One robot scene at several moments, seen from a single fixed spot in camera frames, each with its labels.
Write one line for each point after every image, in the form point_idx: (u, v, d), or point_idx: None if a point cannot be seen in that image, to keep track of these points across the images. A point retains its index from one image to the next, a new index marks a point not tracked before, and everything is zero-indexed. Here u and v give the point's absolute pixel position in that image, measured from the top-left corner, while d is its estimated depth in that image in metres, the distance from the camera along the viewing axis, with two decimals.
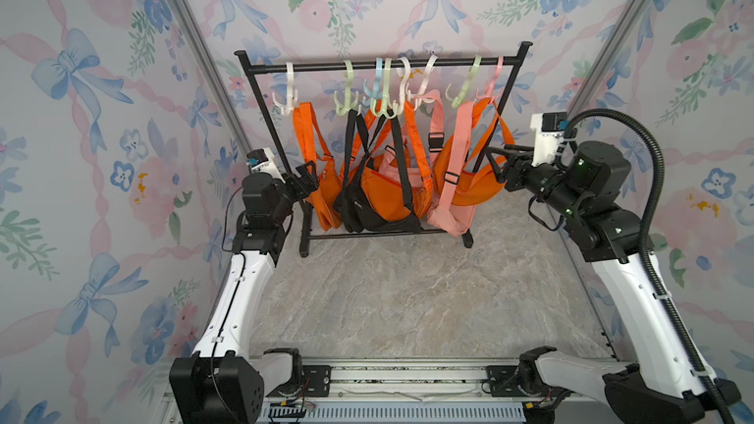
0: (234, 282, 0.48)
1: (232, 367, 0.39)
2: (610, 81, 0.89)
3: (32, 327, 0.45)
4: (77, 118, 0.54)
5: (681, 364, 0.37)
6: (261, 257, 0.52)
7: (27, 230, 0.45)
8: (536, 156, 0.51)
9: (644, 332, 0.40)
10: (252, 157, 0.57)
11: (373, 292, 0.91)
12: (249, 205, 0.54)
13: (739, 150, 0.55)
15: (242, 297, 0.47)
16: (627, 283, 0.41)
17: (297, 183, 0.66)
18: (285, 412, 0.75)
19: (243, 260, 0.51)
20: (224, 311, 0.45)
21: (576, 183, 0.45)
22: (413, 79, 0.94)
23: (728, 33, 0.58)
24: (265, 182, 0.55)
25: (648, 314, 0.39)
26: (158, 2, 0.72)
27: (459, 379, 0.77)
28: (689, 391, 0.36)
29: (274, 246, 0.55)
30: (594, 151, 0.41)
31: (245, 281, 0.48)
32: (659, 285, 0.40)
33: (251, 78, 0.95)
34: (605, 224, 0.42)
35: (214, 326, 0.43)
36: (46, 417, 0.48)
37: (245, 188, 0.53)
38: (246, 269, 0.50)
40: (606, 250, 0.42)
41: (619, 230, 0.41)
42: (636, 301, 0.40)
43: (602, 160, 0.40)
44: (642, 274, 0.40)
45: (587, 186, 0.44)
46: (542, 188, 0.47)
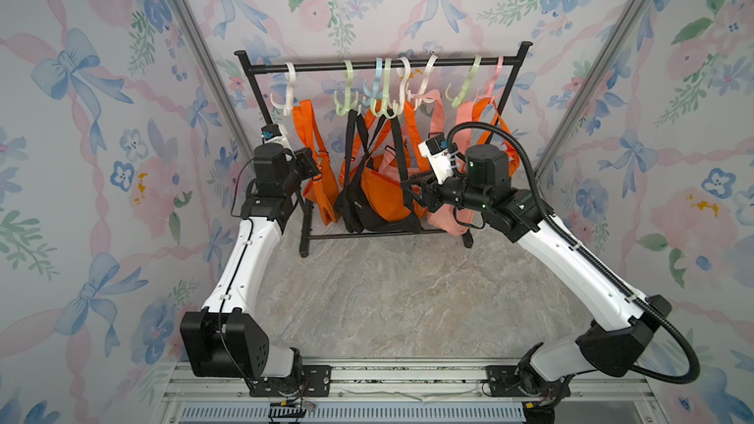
0: (242, 243, 0.50)
1: (238, 324, 0.41)
2: (609, 81, 0.89)
3: (32, 327, 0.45)
4: (77, 118, 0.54)
5: (617, 297, 0.42)
6: (268, 225, 0.53)
7: (27, 230, 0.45)
8: (439, 178, 0.58)
9: (580, 282, 0.45)
10: (267, 131, 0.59)
11: (373, 292, 0.91)
12: (259, 173, 0.56)
13: (739, 150, 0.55)
15: (249, 261, 0.48)
16: (547, 243, 0.46)
17: (307, 160, 0.68)
18: (285, 412, 0.75)
19: (251, 225, 0.53)
20: (231, 273, 0.46)
21: (474, 181, 0.52)
22: (413, 79, 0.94)
23: (728, 33, 0.58)
24: (276, 150, 0.56)
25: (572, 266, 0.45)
26: (158, 2, 0.72)
27: (459, 379, 0.77)
28: (632, 317, 0.41)
29: (281, 215, 0.56)
30: (476, 150, 0.50)
31: (253, 244, 0.50)
32: (568, 236, 0.46)
33: (251, 78, 0.95)
34: (511, 206, 0.48)
35: (223, 285, 0.45)
36: (46, 417, 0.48)
37: (256, 156, 0.55)
38: (254, 234, 0.51)
40: (520, 227, 0.48)
41: (520, 205, 0.48)
42: (562, 260, 0.46)
43: (485, 156, 0.48)
44: (555, 233, 0.46)
45: (486, 181, 0.51)
46: (456, 197, 0.58)
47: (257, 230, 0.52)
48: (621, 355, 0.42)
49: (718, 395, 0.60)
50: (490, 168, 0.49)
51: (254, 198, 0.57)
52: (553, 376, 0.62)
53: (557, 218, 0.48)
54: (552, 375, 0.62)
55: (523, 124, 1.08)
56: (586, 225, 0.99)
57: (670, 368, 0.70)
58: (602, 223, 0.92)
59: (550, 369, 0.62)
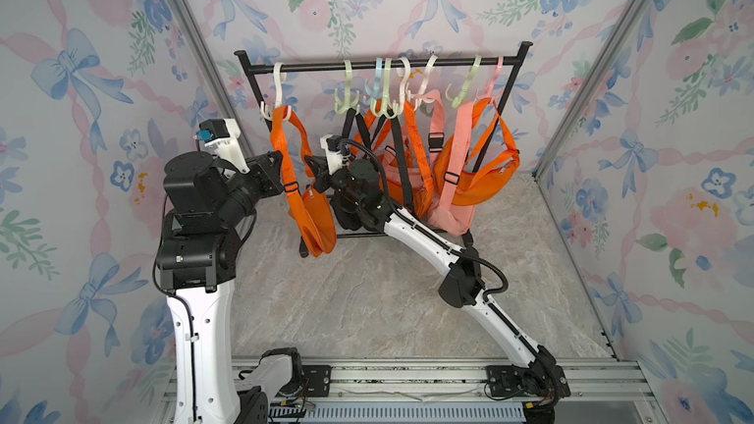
0: (187, 343, 0.36)
1: None
2: (609, 81, 0.89)
3: (33, 327, 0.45)
4: (77, 117, 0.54)
5: (441, 251, 0.64)
6: (211, 300, 0.36)
7: (27, 230, 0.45)
8: (332, 168, 0.72)
9: (418, 246, 0.67)
10: (205, 131, 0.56)
11: (373, 292, 0.91)
12: (181, 201, 0.36)
13: (739, 150, 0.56)
15: (206, 361, 0.36)
16: (398, 228, 0.67)
17: (264, 175, 0.48)
18: (285, 412, 0.75)
19: (188, 308, 0.36)
20: (189, 385, 0.35)
21: (353, 187, 0.68)
22: (413, 79, 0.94)
23: (728, 33, 0.58)
24: (201, 167, 0.36)
25: (412, 239, 0.66)
26: (157, 2, 0.72)
27: (459, 379, 0.77)
28: (451, 261, 0.62)
29: (220, 258, 0.37)
30: (359, 168, 0.65)
31: (199, 337, 0.36)
32: (408, 219, 0.68)
33: (251, 78, 0.95)
34: (376, 209, 0.69)
35: (186, 402, 0.35)
36: (46, 418, 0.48)
37: (172, 180, 0.34)
38: (196, 323, 0.36)
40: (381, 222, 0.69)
41: (380, 206, 0.70)
42: (408, 236, 0.67)
43: (362, 176, 0.64)
44: (402, 218, 0.68)
45: (363, 190, 0.68)
46: (341, 187, 0.72)
47: (202, 302, 0.36)
48: (457, 288, 0.62)
49: (718, 395, 0.60)
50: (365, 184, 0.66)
51: (179, 240, 0.37)
52: (529, 356, 0.66)
53: (403, 209, 0.70)
54: (527, 355, 0.66)
55: (522, 123, 1.08)
56: (586, 225, 0.99)
57: (670, 368, 0.70)
58: (602, 223, 0.92)
59: (510, 348, 0.67)
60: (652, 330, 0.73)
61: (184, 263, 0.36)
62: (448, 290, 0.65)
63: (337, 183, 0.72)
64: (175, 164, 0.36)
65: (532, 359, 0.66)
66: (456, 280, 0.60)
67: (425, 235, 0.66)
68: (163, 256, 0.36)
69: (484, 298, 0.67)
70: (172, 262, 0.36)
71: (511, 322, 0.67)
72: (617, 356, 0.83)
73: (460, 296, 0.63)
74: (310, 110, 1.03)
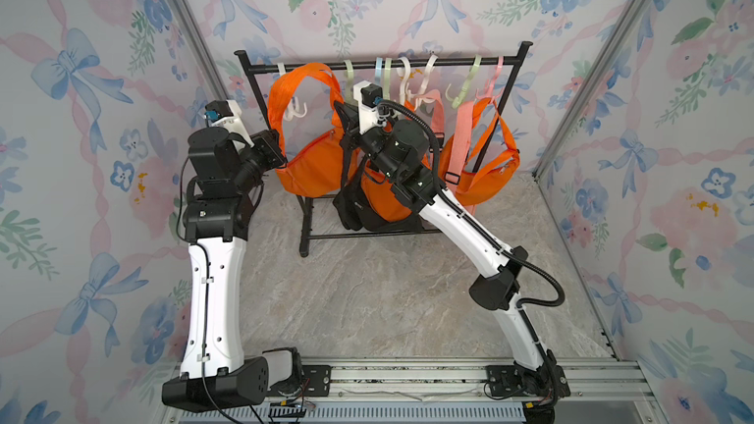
0: (202, 283, 0.40)
1: (231, 382, 0.37)
2: (609, 81, 0.89)
3: (33, 327, 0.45)
4: (77, 118, 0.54)
5: (489, 251, 0.54)
6: (229, 247, 0.41)
7: (27, 230, 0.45)
8: (363, 128, 0.57)
9: (463, 241, 0.56)
10: (212, 109, 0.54)
11: (373, 292, 0.91)
12: (200, 169, 0.42)
13: (739, 150, 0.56)
15: (218, 303, 0.40)
16: (442, 214, 0.55)
17: (268, 147, 0.54)
18: (285, 412, 0.75)
19: (208, 253, 0.41)
20: (201, 324, 0.39)
21: (389, 154, 0.54)
22: (413, 79, 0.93)
23: (728, 33, 0.58)
24: (220, 139, 0.42)
25: (459, 229, 0.55)
26: (157, 2, 0.72)
27: (459, 378, 0.77)
28: (499, 265, 0.53)
29: (237, 219, 0.43)
30: (404, 133, 0.50)
31: (215, 280, 0.40)
32: (457, 206, 0.56)
33: (251, 78, 0.95)
34: (414, 185, 0.56)
35: (196, 341, 0.38)
36: (46, 417, 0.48)
37: (193, 149, 0.40)
38: (213, 265, 0.41)
40: (420, 201, 0.56)
41: (419, 184, 0.56)
42: (452, 227, 0.56)
43: (410, 142, 0.49)
44: (447, 204, 0.55)
45: (404, 160, 0.53)
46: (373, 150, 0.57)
47: (220, 249, 0.41)
48: (495, 290, 0.54)
49: (718, 395, 0.60)
50: (412, 153, 0.51)
51: (201, 202, 0.44)
52: (538, 360, 0.64)
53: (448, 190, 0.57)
54: (538, 358, 0.64)
55: (522, 123, 1.08)
56: (586, 225, 0.99)
57: (670, 368, 0.70)
58: (602, 223, 0.92)
59: (522, 350, 0.65)
60: (653, 329, 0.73)
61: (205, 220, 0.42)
62: (485, 290, 0.56)
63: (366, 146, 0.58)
64: (195, 134, 0.42)
65: (541, 363, 0.64)
66: (502, 287, 0.52)
67: (472, 227, 0.55)
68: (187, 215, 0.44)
69: (516, 305, 0.60)
70: (195, 219, 0.42)
71: (533, 328, 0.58)
72: (617, 356, 0.83)
73: (498, 302, 0.56)
74: (311, 110, 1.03)
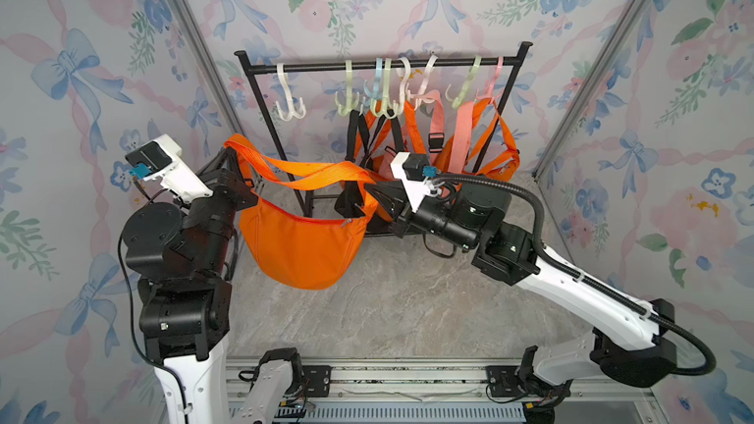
0: (179, 415, 0.33)
1: None
2: (610, 81, 0.89)
3: (32, 327, 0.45)
4: (77, 118, 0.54)
5: (632, 319, 0.40)
6: (203, 370, 0.33)
7: (27, 230, 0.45)
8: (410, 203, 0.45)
9: (596, 314, 0.42)
10: (138, 162, 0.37)
11: (373, 292, 0.91)
12: (149, 272, 0.28)
13: (739, 150, 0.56)
15: None
16: (554, 286, 0.42)
17: (233, 189, 0.40)
18: (285, 412, 0.75)
19: (179, 378, 0.33)
20: None
21: (458, 220, 0.45)
22: (413, 79, 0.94)
23: (728, 33, 0.58)
24: (169, 234, 0.29)
25: (584, 298, 0.41)
26: (157, 2, 0.72)
27: (459, 379, 0.77)
28: (651, 336, 0.39)
29: (211, 317, 0.34)
30: (477, 194, 0.38)
31: (194, 405, 0.33)
32: (571, 269, 0.43)
33: (251, 78, 0.95)
34: (504, 250, 0.43)
35: None
36: (46, 417, 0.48)
37: (134, 251, 0.29)
38: (188, 390, 0.33)
40: (519, 272, 0.43)
41: (513, 247, 0.43)
42: (571, 296, 0.42)
43: (490, 202, 0.38)
44: (556, 268, 0.42)
45: (478, 226, 0.42)
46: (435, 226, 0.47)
47: (193, 371, 0.33)
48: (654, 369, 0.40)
49: (718, 395, 0.60)
50: (497, 216, 0.40)
51: (163, 300, 0.34)
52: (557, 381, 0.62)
53: (549, 248, 0.44)
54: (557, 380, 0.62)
55: (522, 124, 1.08)
56: (586, 225, 0.99)
57: None
58: (602, 223, 0.92)
59: (554, 373, 0.61)
60: None
61: (170, 332, 0.33)
62: (630, 365, 0.42)
63: (423, 219, 0.47)
64: (134, 229, 0.29)
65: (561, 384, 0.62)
66: (667, 367, 0.39)
67: (600, 291, 0.41)
68: (140, 326, 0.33)
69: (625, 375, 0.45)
70: (154, 332, 0.33)
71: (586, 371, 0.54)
72: None
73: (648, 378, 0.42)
74: (310, 110, 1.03)
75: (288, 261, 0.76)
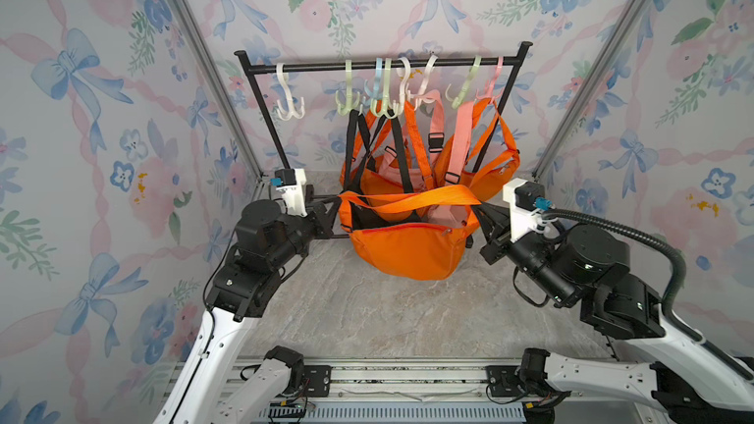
0: (196, 355, 0.40)
1: None
2: (610, 81, 0.89)
3: (32, 327, 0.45)
4: (77, 118, 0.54)
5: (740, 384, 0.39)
6: (233, 327, 0.41)
7: (27, 230, 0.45)
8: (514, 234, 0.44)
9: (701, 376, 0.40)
10: (278, 176, 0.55)
11: (373, 292, 0.91)
12: (245, 242, 0.42)
13: (739, 150, 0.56)
15: (201, 382, 0.39)
16: (675, 344, 0.38)
17: (318, 220, 0.53)
18: (285, 412, 0.75)
19: (215, 324, 0.41)
20: (179, 397, 0.38)
21: (560, 269, 0.41)
22: (413, 80, 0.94)
23: (728, 33, 0.58)
24: (268, 218, 0.43)
25: (701, 362, 0.39)
26: (158, 2, 0.72)
27: (459, 379, 0.77)
28: None
29: (256, 295, 0.43)
30: (591, 247, 0.34)
31: (211, 355, 0.40)
32: (690, 330, 0.39)
33: (251, 78, 0.95)
34: (624, 306, 0.38)
35: (166, 412, 0.38)
36: (46, 417, 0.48)
37: (243, 222, 0.42)
38: (215, 340, 0.41)
40: (646, 332, 0.38)
41: (640, 304, 0.37)
42: (683, 356, 0.39)
43: (609, 256, 0.33)
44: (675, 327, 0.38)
45: (592, 279, 0.37)
46: (535, 265, 0.43)
47: (226, 324, 0.41)
48: None
49: None
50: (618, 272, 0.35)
51: (235, 267, 0.46)
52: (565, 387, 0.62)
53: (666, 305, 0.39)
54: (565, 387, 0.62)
55: (522, 124, 1.08)
56: None
57: None
58: None
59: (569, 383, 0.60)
60: None
61: (230, 289, 0.43)
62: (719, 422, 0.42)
63: (522, 258, 0.45)
64: (251, 208, 0.44)
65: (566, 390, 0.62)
66: None
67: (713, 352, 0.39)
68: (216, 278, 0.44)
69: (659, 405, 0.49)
70: (221, 286, 0.43)
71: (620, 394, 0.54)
72: (618, 356, 0.84)
73: None
74: (310, 110, 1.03)
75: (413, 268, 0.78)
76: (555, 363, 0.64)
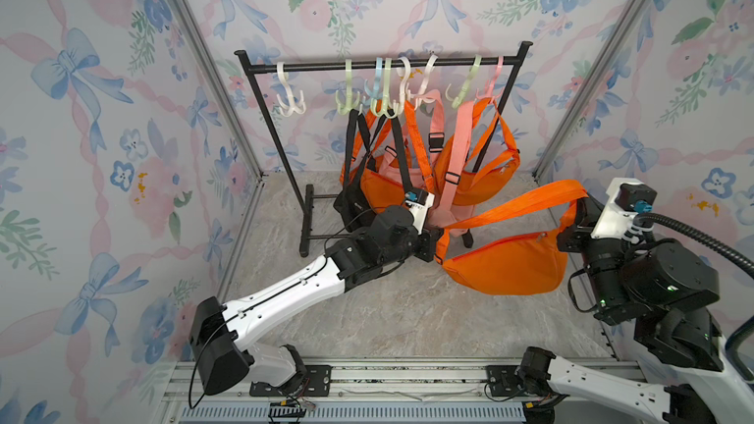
0: (297, 278, 0.47)
1: (220, 345, 0.39)
2: (609, 81, 0.89)
3: (32, 327, 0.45)
4: (77, 118, 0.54)
5: None
6: (334, 281, 0.48)
7: (27, 230, 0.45)
8: (595, 229, 0.43)
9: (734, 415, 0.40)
10: (413, 192, 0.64)
11: (373, 292, 0.91)
12: (374, 230, 0.51)
13: (739, 150, 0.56)
15: (286, 298, 0.45)
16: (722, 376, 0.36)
17: (428, 242, 0.59)
18: (285, 412, 0.75)
19: (321, 267, 0.49)
20: (269, 296, 0.45)
21: (628, 281, 0.38)
22: (413, 79, 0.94)
23: (728, 33, 0.58)
24: (403, 221, 0.50)
25: (742, 398, 0.38)
26: (158, 2, 0.72)
27: (459, 379, 0.77)
28: None
29: (355, 276, 0.50)
30: (681, 269, 0.31)
31: (305, 286, 0.47)
32: (745, 370, 0.38)
33: (251, 78, 0.95)
34: (694, 335, 0.35)
35: (253, 299, 0.45)
36: (46, 417, 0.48)
37: (387, 213, 0.51)
38: (314, 278, 0.48)
40: (706, 363, 0.36)
41: (708, 336, 0.35)
42: (725, 388, 0.38)
43: (698, 280, 0.31)
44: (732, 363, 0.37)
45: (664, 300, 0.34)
46: (598, 264, 0.42)
47: (328, 275, 0.48)
48: None
49: None
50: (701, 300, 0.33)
51: (353, 240, 0.54)
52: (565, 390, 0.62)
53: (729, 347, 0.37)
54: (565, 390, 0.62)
55: (522, 123, 1.08)
56: None
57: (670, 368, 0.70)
58: None
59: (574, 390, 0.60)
60: None
61: (348, 254, 0.51)
62: None
63: (592, 257, 0.43)
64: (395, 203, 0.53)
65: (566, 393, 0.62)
66: None
67: None
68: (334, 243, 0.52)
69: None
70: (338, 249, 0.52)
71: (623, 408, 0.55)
72: (617, 356, 0.83)
73: None
74: (310, 110, 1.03)
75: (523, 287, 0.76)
76: (561, 366, 0.64)
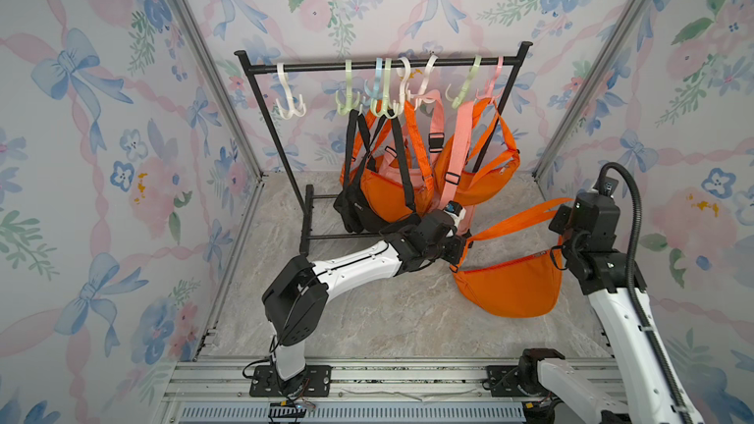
0: (369, 252, 0.57)
1: (318, 291, 0.46)
2: (609, 81, 0.89)
3: (32, 327, 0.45)
4: (77, 118, 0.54)
5: (661, 397, 0.38)
6: (394, 261, 0.57)
7: (27, 231, 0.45)
8: None
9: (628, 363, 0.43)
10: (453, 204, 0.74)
11: (373, 292, 0.91)
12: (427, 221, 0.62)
13: (739, 150, 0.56)
15: (361, 266, 0.53)
16: (616, 313, 0.45)
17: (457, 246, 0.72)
18: (285, 412, 0.75)
19: (386, 248, 0.59)
20: (348, 263, 0.53)
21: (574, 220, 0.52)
22: (413, 79, 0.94)
23: (728, 33, 0.58)
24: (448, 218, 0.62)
25: (634, 344, 0.42)
26: (158, 2, 0.72)
27: (459, 379, 0.77)
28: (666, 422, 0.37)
29: (405, 263, 0.59)
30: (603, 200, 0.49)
31: (374, 259, 0.55)
32: (643, 315, 0.43)
33: (251, 78, 0.95)
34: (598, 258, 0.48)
35: (334, 262, 0.52)
36: (46, 417, 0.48)
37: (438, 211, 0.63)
38: (381, 254, 0.57)
40: (597, 283, 0.47)
41: (611, 265, 0.47)
42: (624, 335, 0.43)
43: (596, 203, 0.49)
44: (629, 303, 0.44)
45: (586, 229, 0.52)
46: None
47: (391, 253, 0.58)
48: None
49: (718, 396, 0.60)
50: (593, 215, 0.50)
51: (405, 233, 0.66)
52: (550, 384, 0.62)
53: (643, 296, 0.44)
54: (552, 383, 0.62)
55: (522, 124, 1.08)
56: None
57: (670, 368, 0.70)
58: None
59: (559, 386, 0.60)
60: None
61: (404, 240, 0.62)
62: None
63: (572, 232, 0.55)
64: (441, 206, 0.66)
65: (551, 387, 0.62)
66: None
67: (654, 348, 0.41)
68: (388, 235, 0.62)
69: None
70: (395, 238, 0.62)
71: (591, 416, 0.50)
72: None
73: None
74: (310, 110, 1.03)
75: (521, 308, 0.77)
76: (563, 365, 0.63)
